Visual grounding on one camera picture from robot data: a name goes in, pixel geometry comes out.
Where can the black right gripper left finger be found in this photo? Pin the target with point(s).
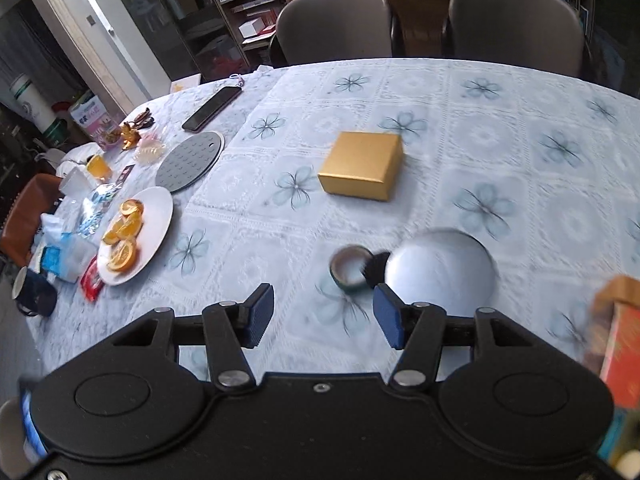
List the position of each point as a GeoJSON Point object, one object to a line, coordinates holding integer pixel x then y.
{"type": "Point", "coordinates": [229, 328]}

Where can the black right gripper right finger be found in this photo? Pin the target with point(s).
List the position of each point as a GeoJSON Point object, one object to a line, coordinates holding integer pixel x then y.
{"type": "Point", "coordinates": [416, 330]}

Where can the green tape roll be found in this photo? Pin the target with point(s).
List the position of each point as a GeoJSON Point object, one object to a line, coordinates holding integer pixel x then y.
{"type": "Point", "coordinates": [347, 266]}

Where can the black can silver lid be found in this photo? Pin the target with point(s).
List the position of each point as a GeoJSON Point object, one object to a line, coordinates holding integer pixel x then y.
{"type": "Point", "coordinates": [444, 267]}

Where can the orange slices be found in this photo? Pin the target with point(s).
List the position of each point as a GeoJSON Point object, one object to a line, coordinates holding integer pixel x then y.
{"type": "Point", "coordinates": [120, 239]}

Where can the white plate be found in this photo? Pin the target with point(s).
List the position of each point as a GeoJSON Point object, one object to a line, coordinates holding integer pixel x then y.
{"type": "Point", "coordinates": [157, 215]}

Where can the red snack packet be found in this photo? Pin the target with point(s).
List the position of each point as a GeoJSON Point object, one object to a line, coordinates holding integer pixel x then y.
{"type": "Point", "coordinates": [90, 283]}

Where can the grey round trivet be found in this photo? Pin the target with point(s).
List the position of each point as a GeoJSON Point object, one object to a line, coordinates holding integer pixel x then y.
{"type": "Point", "coordinates": [189, 161]}

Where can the gold cardboard box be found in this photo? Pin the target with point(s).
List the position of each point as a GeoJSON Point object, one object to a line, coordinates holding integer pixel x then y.
{"type": "Point", "coordinates": [363, 165]}

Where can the clear plastic bags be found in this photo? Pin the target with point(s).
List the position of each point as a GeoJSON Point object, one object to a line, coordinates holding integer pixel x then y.
{"type": "Point", "coordinates": [65, 246]}

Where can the orange tea tin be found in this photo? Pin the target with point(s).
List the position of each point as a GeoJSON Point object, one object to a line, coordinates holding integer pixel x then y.
{"type": "Point", "coordinates": [612, 350]}

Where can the dark blue mug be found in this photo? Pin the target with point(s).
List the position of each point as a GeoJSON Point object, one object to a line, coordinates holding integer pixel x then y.
{"type": "Point", "coordinates": [33, 294]}

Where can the white floral lace tablecloth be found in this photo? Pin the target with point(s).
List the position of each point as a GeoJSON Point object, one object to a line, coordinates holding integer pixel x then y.
{"type": "Point", "coordinates": [542, 169]}

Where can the orange juice glass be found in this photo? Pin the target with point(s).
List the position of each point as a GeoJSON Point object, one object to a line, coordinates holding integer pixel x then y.
{"type": "Point", "coordinates": [98, 168]}

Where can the brown leather chair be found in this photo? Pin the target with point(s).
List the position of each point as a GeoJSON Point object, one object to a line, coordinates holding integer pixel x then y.
{"type": "Point", "coordinates": [22, 223]}

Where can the white thermos bottle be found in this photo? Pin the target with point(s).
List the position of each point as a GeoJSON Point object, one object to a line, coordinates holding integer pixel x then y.
{"type": "Point", "coordinates": [36, 108]}

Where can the grey chair right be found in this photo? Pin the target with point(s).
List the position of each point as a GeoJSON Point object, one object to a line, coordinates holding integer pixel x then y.
{"type": "Point", "coordinates": [539, 34]}

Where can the grey chair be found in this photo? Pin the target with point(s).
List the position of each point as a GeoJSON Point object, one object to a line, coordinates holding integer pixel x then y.
{"type": "Point", "coordinates": [314, 31]}
{"type": "Point", "coordinates": [539, 34]}

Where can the grey chair left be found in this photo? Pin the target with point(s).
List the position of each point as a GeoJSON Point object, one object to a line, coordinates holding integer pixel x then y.
{"type": "Point", "coordinates": [314, 31]}

